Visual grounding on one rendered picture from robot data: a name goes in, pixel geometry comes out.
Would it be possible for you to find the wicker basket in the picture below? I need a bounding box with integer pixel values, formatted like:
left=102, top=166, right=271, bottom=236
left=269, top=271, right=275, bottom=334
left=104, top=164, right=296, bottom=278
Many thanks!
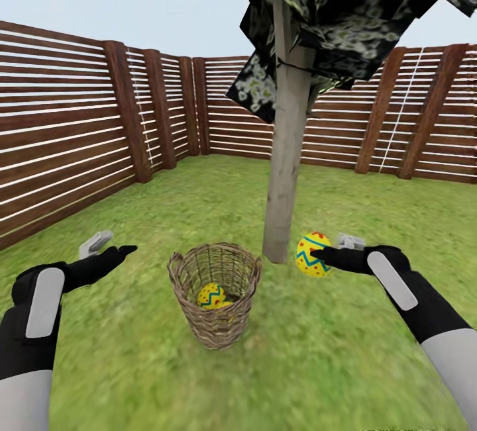
left=167, top=242, right=263, bottom=350

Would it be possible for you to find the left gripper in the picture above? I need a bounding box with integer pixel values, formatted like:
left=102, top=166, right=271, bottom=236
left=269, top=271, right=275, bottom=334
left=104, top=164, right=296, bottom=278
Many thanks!
left=81, top=245, right=138, bottom=285

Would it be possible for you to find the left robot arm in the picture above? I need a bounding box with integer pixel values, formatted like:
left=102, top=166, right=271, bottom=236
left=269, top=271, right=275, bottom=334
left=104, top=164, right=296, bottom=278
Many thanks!
left=0, top=230, right=138, bottom=431

